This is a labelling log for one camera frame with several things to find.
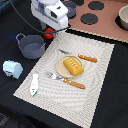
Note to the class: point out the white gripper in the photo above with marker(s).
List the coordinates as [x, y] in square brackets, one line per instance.
[51, 12]

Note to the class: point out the red toy tomato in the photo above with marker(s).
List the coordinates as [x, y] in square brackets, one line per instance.
[49, 33]

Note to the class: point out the grey toy pot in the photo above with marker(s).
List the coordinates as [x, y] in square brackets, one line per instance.
[31, 46]

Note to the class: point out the yellow toy bread loaf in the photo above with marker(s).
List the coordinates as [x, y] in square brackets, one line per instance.
[73, 66]

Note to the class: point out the grey toy frying pan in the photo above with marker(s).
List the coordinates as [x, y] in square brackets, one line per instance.
[71, 6]

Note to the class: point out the round wooden plate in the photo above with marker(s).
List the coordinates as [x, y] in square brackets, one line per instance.
[62, 70]

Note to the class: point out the light blue toy carton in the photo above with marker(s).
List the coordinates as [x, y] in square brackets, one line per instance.
[12, 68]

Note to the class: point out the beige bowl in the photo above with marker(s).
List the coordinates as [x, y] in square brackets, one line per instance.
[123, 14]

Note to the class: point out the beige woven placemat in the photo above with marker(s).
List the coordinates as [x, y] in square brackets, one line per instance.
[71, 103]

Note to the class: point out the fork with orange handle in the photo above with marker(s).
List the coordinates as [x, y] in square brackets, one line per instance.
[70, 82]

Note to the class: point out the knife with orange handle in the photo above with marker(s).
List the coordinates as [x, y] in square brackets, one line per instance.
[79, 55]

